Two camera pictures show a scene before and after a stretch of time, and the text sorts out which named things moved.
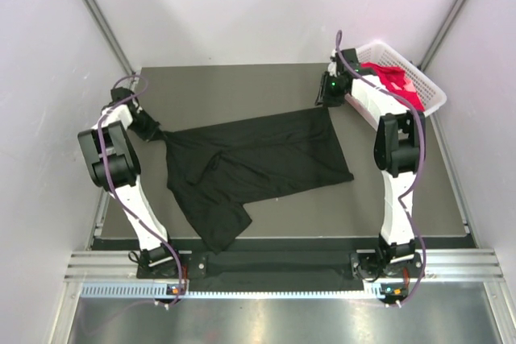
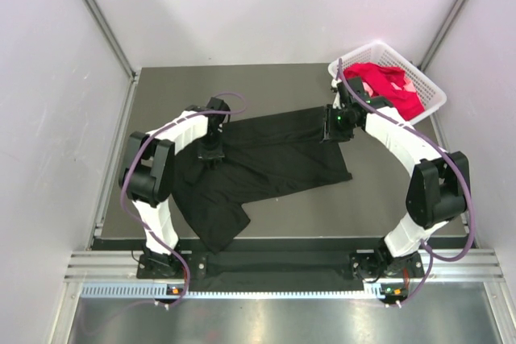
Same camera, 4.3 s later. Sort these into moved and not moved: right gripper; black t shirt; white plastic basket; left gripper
Moved: right gripper; left gripper
Not moved: white plastic basket; black t shirt
